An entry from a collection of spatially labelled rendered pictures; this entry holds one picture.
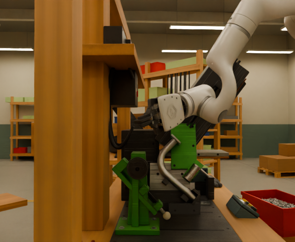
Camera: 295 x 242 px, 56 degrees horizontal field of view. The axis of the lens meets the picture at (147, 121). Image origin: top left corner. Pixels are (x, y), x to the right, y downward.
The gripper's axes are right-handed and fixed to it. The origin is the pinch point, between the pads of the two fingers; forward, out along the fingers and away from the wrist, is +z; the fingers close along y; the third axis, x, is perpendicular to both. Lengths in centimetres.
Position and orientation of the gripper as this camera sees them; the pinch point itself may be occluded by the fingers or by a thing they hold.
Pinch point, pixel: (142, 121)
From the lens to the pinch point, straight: 77.5
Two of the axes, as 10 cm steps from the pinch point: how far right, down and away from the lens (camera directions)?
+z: -7.0, 2.8, -6.6
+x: -6.8, 0.1, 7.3
